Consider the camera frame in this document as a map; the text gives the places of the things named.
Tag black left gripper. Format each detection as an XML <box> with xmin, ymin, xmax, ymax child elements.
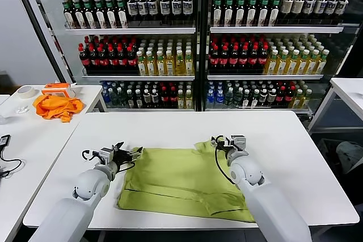
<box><xmin>112</xmin><ymin>141</ymin><xmax>144</xmax><ymax>169</ymax></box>

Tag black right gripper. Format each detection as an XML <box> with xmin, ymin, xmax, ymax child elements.
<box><xmin>220</xmin><ymin>143</ymin><xmax>234</xmax><ymax>158</ymax></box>

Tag yellow-green t-shirt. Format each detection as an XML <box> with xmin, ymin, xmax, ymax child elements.
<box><xmin>117</xmin><ymin>139</ymin><xmax>256</xmax><ymax>223</ymax></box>

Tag blue label water bottle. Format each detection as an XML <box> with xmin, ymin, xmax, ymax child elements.
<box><xmin>215</xmin><ymin>88</ymin><xmax>224</xmax><ymax>109</ymax></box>
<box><xmin>206</xmin><ymin>88</ymin><xmax>215</xmax><ymax>109</ymax></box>
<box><xmin>101</xmin><ymin>87</ymin><xmax>111</xmax><ymax>106</ymax></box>

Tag red cap cola bottle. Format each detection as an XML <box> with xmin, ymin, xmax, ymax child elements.
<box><xmin>238</xmin><ymin>45</ymin><xmax>248</xmax><ymax>73</ymax></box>
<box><xmin>257</xmin><ymin>44</ymin><xmax>268</xmax><ymax>73</ymax></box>
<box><xmin>228</xmin><ymin>45</ymin><xmax>239</xmax><ymax>73</ymax></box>
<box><xmin>275</xmin><ymin>86</ymin><xmax>285</xmax><ymax>107</ymax></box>
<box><xmin>98</xmin><ymin>44</ymin><xmax>109</xmax><ymax>74</ymax></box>
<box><xmin>107</xmin><ymin>44</ymin><xmax>119</xmax><ymax>74</ymax></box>
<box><xmin>209</xmin><ymin>45</ymin><xmax>220</xmax><ymax>73</ymax></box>
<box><xmin>160</xmin><ymin>86</ymin><xmax>170</xmax><ymax>109</ymax></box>
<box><xmin>88</xmin><ymin>44</ymin><xmax>100</xmax><ymax>74</ymax></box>
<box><xmin>78</xmin><ymin>44</ymin><xmax>90</xmax><ymax>74</ymax></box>
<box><xmin>117</xmin><ymin>44</ymin><xmax>128</xmax><ymax>74</ymax></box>
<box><xmin>247</xmin><ymin>44</ymin><xmax>259</xmax><ymax>73</ymax></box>
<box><xmin>284</xmin><ymin>85</ymin><xmax>294</xmax><ymax>106</ymax></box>
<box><xmin>168</xmin><ymin>86</ymin><xmax>178</xmax><ymax>109</ymax></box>
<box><xmin>126</xmin><ymin>44</ymin><xmax>138</xmax><ymax>74</ymax></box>
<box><xmin>218</xmin><ymin>45</ymin><xmax>229</xmax><ymax>73</ymax></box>

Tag crumpled orange cloth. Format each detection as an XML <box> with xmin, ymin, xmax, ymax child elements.
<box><xmin>32</xmin><ymin>94</ymin><xmax>85</xmax><ymax>124</ymax></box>

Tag white side table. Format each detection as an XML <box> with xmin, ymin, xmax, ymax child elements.
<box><xmin>0</xmin><ymin>84</ymin><xmax>108</xmax><ymax>242</ymax></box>
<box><xmin>307</xmin><ymin>77</ymin><xmax>363</xmax><ymax>135</ymax></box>

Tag orange and white box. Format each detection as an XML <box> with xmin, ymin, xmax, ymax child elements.
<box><xmin>41</xmin><ymin>83</ymin><xmax>77</xmax><ymax>99</ymax></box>

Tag drinks display shelf rack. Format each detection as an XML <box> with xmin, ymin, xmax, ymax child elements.
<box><xmin>28</xmin><ymin>0</ymin><xmax>363</xmax><ymax>115</ymax></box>

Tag beige masking tape roll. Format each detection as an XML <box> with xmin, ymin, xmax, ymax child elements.
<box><xmin>16</xmin><ymin>86</ymin><xmax>37</xmax><ymax>100</ymax></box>

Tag grey fabric bundle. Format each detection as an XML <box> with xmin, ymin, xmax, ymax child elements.
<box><xmin>336</xmin><ymin>141</ymin><xmax>363</xmax><ymax>174</ymax></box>

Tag green cap dark bottle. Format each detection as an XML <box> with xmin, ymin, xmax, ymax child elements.
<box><xmin>92</xmin><ymin>0</ymin><xmax>106</xmax><ymax>29</ymax></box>
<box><xmin>115</xmin><ymin>0</ymin><xmax>129</xmax><ymax>29</ymax></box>
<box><xmin>103</xmin><ymin>0</ymin><xmax>117</xmax><ymax>29</ymax></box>
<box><xmin>223</xmin><ymin>0</ymin><xmax>235</xmax><ymax>27</ymax></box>
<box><xmin>235</xmin><ymin>0</ymin><xmax>247</xmax><ymax>27</ymax></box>
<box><xmin>258</xmin><ymin>0</ymin><xmax>270</xmax><ymax>27</ymax></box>
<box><xmin>212</xmin><ymin>0</ymin><xmax>223</xmax><ymax>27</ymax></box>
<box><xmin>61</xmin><ymin>0</ymin><xmax>75</xmax><ymax>30</ymax></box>
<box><xmin>71</xmin><ymin>0</ymin><xmax>85</xmax><ymax>30</ymax></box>
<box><xmin>246</xmin><ymin>0</ymin><xmax>259</xmax><ymax>27</ymax></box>
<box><xmin>268</xmin><ymin>0</ymin><xmax>281</xmax><ymax>27</ymax></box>
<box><xmin>81</xmin><ymin>0</ymin><xmax>95</xmax><ymax>30</ymax></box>

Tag white cap blue label bottle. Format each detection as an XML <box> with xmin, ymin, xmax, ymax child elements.
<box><xmin>137</xmin><ymin>0</ymin><xmax>149</xmax><ymax>23</ymax></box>
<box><xmin>126</xmin><ymin>0</ymin><xmax>139</xmax><ymax>23</ymax></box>
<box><xmin>302</xmin><ymin>0</ymin><xmax>316</xmax><ymax>22</ymax></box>
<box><xmin>333</xmin><ymin>0</ymin><xmax>350</xmax><ymax>22</ymax></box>
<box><xmin>147</xmin><ymin>0</ymin><xmax>159</xmax><ymax>23</ymax></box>
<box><xmin>170</xmin><ymin>0</ymin><xmax>183</xmax><ymax>23</ymax></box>
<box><xmin>181</xmin><ymin>0</ymin><xmax>194</xmax><ymax>23</ymax></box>
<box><xmin>323</xmin><ymin>0</ymin><xmax>338</xmax><ymax>22</ymax></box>
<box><xmin>313</xmin><ymin>0</ymin><xmax>327</xmax><ymax>22</ymax></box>
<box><xmin>159</xmin><ymin>0</ymin><xmax>171</xmax><ymax>23</ymax></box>

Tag white cap beige label bottle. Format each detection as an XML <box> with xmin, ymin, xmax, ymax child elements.
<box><xmin>280</xmin><ymin>0</ymin><xmax>294</xmax><ymax>22</ymax></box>
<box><xmin>291</xmin><ymin>0</ymin><xmax>305</xmax><ymax>22</ymax></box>

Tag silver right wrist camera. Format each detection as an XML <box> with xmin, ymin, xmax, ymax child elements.
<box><xmin>230</xmin><ymin>136</ymin><xmax>248</xmax><ymax>154</ymax></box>

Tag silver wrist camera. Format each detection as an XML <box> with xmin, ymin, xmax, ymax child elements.
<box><xmin>230</xmin><ymin>136</ymin><xmax>248</xmax><ymax>154</ymax></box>
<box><xmin>98</xmin><ymin>147</ymin><xmax>116</xmax><ymax>167</ymax></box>

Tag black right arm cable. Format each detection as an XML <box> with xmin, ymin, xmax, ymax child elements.
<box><xmin>210</xmin><ymin>135</ymin><xmax>238</xmax><ymax>185</ymax></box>

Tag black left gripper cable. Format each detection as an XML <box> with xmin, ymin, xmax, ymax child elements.
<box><xmin>117</xmin><ymin>162</ymin><xmax>136</xmax><ymax>172</ymax></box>

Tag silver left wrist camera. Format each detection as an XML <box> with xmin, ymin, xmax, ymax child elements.
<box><xmin>98</xmin><ymin>147</ymin><xmax>116</xmax><ymax>167</ymax></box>

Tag black left camera cable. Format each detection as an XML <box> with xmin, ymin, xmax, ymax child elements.
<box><xmin>81</xmin><ymin>148</ymin><xmax>100</xmax><ymax>163</ymax></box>

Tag black adapter cable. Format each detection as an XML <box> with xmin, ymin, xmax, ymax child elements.
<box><xmin>0</xmin><ymin>145</ymin><xmax>23</xmax><ymax>179</ymax></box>

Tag black slanted frame bar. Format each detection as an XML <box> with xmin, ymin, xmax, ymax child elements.
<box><xmin>8</xmin><ymin>0</ymin><xmax>73</xmax><ymax>84</ymax></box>

